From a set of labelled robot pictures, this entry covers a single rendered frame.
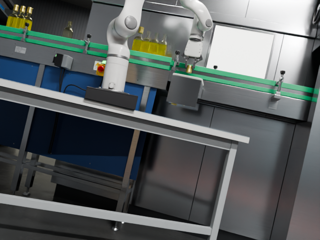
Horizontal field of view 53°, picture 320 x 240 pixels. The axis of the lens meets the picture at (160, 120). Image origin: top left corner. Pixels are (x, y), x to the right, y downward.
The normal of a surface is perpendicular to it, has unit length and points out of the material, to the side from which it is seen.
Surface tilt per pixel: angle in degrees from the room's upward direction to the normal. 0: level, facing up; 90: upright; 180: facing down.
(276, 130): 90
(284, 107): 90
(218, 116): 90
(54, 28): 90
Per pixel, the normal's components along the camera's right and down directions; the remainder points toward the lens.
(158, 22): -0.17, -0.05
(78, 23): 0.22, 0.04
